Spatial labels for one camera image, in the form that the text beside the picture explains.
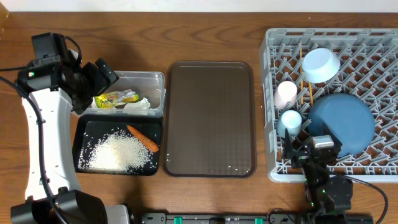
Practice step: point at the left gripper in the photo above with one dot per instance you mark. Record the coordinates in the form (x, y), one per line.
(100, 79)

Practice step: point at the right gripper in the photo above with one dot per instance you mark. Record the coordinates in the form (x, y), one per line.
(300, 157)

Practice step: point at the yellow green snack wrapper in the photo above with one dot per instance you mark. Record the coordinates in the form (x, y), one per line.
(115, 98)

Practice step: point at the light blue cup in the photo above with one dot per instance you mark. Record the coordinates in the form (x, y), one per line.
(291, 121)

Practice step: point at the dark blue plate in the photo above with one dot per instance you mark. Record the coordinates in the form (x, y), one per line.
(347, 117)

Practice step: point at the pink cup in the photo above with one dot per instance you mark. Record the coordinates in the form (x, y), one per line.
(285, 93)

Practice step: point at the pile of white rice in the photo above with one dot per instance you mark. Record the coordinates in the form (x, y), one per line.
(117, 152)

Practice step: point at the light blue bowl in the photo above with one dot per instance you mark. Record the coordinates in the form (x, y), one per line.
(320, 65)

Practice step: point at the orange carrot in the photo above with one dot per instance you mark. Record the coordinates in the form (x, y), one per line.
(148, 143)

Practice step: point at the wooden chopstick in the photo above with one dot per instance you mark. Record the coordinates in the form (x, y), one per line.
(310, 89)
(301, 73)

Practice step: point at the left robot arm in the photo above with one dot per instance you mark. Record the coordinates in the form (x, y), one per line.
(53, 193)

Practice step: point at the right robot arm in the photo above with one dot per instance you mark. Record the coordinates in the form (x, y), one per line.
(330, 195)

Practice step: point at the grey dishwasher rack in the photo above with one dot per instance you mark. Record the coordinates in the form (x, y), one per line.
(368, 70)

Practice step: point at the clear plastic bin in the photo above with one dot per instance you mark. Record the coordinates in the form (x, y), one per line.
(150, 86)

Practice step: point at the black plastic tray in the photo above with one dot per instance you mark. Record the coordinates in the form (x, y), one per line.
(98, 125)

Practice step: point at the brown serving tray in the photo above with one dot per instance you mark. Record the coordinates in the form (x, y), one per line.
(210, 126)

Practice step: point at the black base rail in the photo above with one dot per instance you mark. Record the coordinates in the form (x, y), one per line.
(272, 218)

